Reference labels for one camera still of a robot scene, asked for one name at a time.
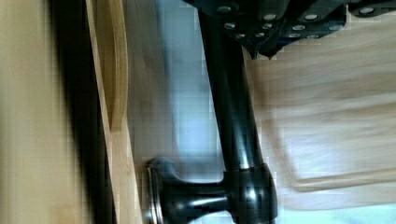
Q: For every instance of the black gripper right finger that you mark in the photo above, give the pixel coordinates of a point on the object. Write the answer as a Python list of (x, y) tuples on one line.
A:
[(286, 21)]

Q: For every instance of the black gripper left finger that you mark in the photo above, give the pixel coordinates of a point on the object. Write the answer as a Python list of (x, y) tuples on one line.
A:
[(254, 24)]

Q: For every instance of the wooden drawer with black handle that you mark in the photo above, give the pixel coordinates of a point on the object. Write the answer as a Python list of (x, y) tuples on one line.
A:
[(195, 126)]

